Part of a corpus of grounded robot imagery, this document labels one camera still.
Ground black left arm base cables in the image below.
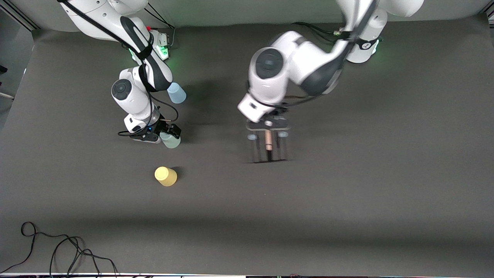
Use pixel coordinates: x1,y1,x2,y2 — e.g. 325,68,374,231
291,21,345,39

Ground yellow plastic cup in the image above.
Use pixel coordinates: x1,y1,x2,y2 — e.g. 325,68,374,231
154,166,178,187

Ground black arm base cables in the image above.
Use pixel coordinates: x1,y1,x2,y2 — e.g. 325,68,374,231
291,21,345,39
145,2,176,49

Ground black wire cup holder rack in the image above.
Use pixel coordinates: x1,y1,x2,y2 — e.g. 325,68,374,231
246,129,290,164

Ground loose black cable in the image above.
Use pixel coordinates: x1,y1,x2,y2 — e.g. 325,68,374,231
0,221,118,276

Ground light green plastic cup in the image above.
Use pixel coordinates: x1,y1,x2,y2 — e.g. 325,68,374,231
160,131,181,149

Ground black right arm base cables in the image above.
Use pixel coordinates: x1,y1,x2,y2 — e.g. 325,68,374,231
145,2,176,49

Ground light blue plastic cup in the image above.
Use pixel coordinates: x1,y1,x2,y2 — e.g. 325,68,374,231
167,82,187,104

